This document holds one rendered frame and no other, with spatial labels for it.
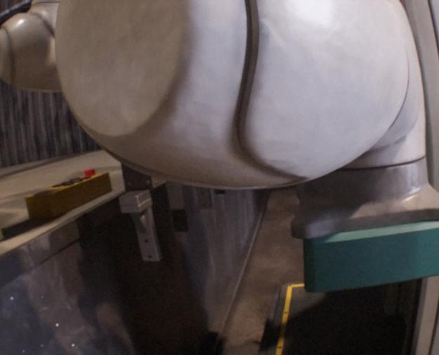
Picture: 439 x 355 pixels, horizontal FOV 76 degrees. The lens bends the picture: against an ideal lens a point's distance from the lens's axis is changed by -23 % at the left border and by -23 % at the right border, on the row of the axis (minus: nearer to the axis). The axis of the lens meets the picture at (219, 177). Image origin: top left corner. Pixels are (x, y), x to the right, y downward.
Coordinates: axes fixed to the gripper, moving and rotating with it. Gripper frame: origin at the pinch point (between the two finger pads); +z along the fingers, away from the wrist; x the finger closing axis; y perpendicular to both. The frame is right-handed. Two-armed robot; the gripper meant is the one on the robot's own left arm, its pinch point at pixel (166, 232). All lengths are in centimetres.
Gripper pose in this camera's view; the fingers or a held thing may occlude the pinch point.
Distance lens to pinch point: 56.1
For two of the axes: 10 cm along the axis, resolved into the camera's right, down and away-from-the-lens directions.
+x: -2.4, 1.9, -9.5
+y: -9.6, 0.9, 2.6
